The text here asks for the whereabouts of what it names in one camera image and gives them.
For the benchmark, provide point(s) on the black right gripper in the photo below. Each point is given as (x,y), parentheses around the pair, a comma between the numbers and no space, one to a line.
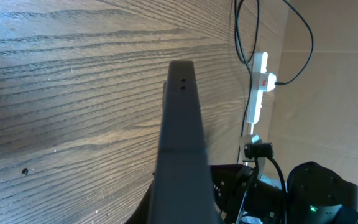
(240,194)

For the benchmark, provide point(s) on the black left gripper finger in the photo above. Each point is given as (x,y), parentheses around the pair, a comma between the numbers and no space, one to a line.
(182,188)

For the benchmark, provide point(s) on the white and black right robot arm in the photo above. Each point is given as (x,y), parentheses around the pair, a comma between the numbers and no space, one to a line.
(314,194)

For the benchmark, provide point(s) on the white charger adapter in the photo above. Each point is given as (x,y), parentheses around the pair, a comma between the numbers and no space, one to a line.
(267,82)

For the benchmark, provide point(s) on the white power strip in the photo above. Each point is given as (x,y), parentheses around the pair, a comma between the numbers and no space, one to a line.
(255,100)

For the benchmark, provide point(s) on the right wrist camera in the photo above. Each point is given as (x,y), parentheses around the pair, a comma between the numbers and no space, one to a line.
(253,149)

